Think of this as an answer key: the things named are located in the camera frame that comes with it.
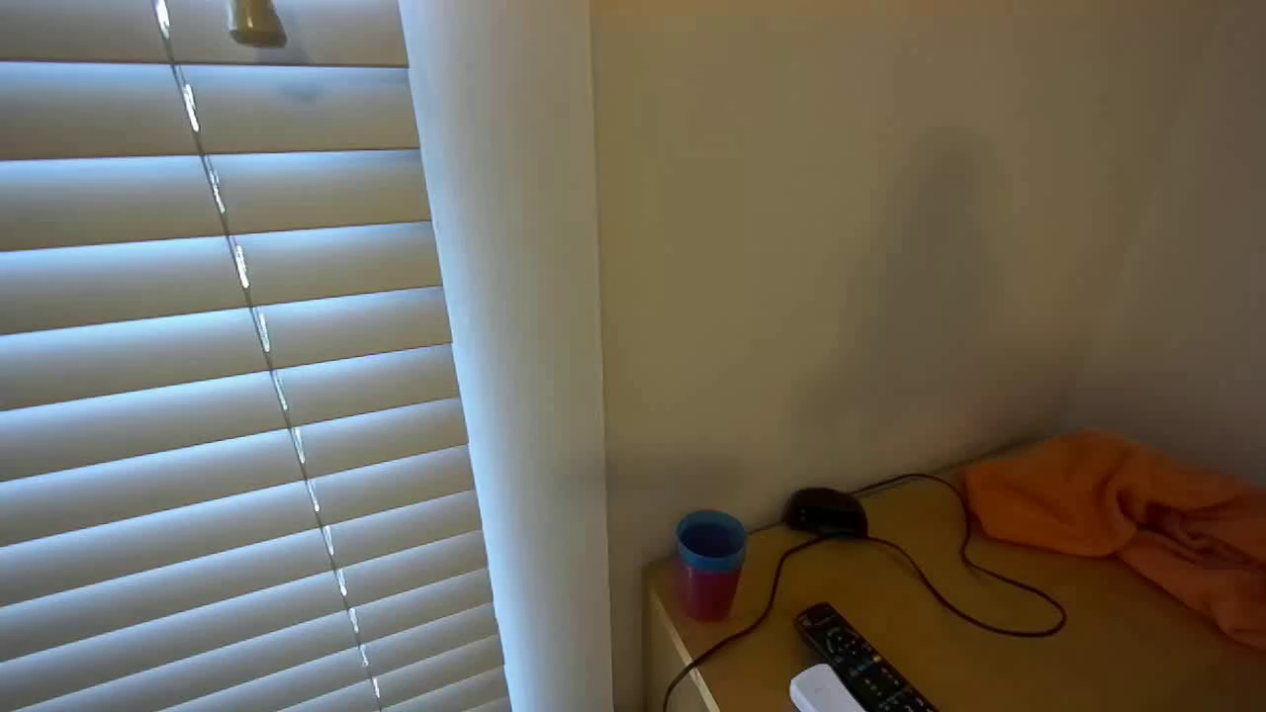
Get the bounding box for light wooden cabinet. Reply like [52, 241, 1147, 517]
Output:
[647, 467, 1266, 712]

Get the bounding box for black power adapter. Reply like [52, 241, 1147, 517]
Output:
[784, 485, 871, 537]

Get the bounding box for brass blind cord knob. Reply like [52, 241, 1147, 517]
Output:
[231, 0, 285, 47]

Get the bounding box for orange fleece towel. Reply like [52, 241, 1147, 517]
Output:
[963, 431, 1266, 649]

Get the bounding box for stacked blue and pink cups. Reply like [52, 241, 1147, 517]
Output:
[676, 512, 748, 621]

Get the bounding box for black adapter cable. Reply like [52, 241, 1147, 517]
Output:
[656, 472, 1074, 712]

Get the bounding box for white window blinds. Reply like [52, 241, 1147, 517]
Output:
[0, 0, 507, 712]

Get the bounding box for black TV remote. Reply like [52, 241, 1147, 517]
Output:
[797, 603, 939, 712]

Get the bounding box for white remote control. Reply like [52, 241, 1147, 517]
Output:
[788, 666, 868, 712]

